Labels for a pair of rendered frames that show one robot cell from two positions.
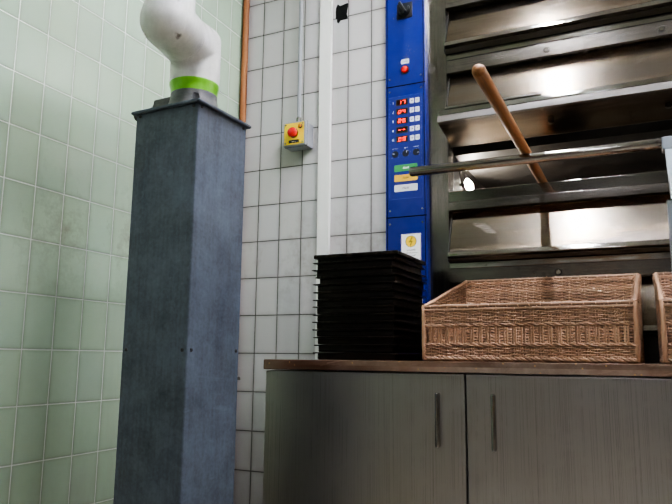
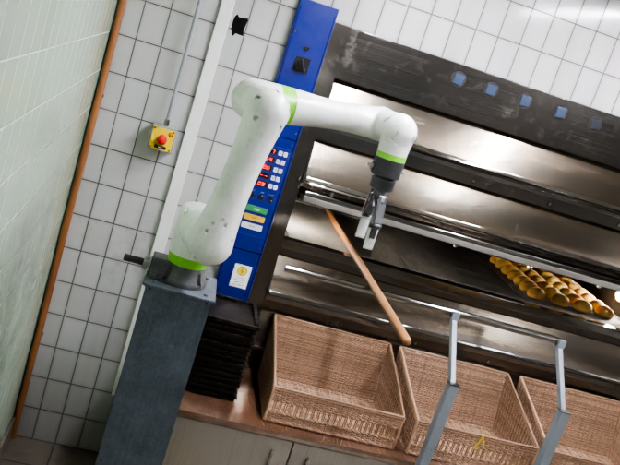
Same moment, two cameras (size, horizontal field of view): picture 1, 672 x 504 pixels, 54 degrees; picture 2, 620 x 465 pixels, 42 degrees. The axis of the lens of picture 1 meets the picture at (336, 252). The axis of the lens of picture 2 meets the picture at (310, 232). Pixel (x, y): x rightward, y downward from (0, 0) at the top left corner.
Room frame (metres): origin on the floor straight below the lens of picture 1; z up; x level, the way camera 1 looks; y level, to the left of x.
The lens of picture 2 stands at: (-0.43, 1.53, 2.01)
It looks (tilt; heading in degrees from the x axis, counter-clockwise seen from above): 13 degrees down; 323
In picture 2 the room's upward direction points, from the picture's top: 18 degrees clockwise
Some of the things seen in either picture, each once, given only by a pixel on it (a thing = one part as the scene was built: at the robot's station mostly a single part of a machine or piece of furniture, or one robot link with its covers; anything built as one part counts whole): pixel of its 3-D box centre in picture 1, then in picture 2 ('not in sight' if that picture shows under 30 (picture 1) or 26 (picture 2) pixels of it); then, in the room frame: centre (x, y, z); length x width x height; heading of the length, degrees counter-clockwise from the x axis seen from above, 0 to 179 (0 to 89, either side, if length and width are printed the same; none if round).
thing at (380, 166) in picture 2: not in sight; (386, 168); (1.42, -0.06, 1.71); 0.12 x 0.09 x 0.06; 64
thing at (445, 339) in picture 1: (536, 314); (331, 378); (1.93, -0.59, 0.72); 0.56 x 0.49 x 0.28; 64
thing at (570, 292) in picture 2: not in sight; (549, 284); (2.07, -1.93, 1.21); 0.61 x 0.48 x 0.06; 155
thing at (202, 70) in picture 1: (193, 60); (196, 234); (1.64, 0.38, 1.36); 0.16 x 0.13 x 0.19; 168
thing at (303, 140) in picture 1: (298, 136); (162, 137); (2.53, 0.16, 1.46); 0.10 x 0.07 x 0.10; 65
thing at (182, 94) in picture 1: (176, 111); (166, 267); (1.67, 0.43, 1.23); 0.26 x 0.15 x 0.06; 62
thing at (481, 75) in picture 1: (536, 171); (358, 260); (2.09, -0.65, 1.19); 1.71 x 0.03 x 0.03; 155
